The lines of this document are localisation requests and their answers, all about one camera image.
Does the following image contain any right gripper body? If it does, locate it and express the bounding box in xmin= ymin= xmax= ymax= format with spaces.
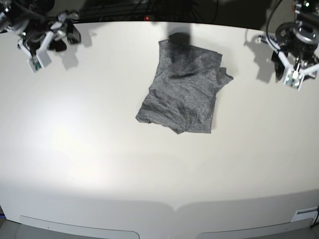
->
xmin=16 ymin=11 xmax=75 ymax=58

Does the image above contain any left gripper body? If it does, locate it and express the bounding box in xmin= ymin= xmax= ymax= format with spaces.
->
xmin=257 ymin=33 xmax=319 ymax=80

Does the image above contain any grey heather long-sleeve shirt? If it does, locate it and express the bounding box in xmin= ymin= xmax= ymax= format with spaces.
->
xmin=136 ymin=33 xmax=233 ymax=134

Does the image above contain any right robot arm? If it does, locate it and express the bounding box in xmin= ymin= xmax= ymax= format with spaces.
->
xmin=0 ymin=0 xmax=81 ymax=61

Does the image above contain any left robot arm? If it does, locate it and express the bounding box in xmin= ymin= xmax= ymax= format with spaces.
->
xmin=258 ymin=0 xmax=319 ymax=89

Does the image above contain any black power strip red light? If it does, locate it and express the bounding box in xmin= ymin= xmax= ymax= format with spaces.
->
xmin=75 ymin=11 xmax=191 ymax=23

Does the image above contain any white label sticker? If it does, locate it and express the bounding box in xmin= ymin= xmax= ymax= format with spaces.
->
xmin=292 ymin=207 xmax=318 ymax=222

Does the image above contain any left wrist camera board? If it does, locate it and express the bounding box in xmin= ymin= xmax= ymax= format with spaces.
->
xmin=283 ymin=69 xmax=305 ymax=91

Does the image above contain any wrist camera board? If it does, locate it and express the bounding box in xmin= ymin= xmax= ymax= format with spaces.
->
xmin=283 ymin=69 xmax=305 ymax=91
xmin=27 ymin=51 xmax=52 ymax=73

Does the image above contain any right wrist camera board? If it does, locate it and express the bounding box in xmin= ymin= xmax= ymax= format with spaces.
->
xmin=27 ymin=51 xmax=52 ymax=73

